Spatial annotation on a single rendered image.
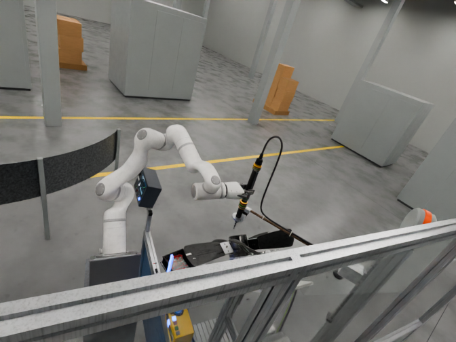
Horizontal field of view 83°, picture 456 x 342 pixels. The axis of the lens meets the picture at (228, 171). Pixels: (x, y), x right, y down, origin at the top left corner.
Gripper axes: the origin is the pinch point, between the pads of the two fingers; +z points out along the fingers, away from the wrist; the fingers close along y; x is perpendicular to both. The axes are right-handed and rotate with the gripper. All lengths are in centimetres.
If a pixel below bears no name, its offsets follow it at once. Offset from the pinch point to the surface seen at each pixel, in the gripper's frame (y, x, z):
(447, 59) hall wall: -537, 166, 1129
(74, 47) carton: -799, -104, -110
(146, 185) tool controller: -59, -40, -40
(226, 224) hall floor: -133, -165, 94
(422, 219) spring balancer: 60, 29, 37
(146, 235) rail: -49, -79, -37
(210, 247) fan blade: -3.0, -46.6, -10.3
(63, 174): -151, -92, -98
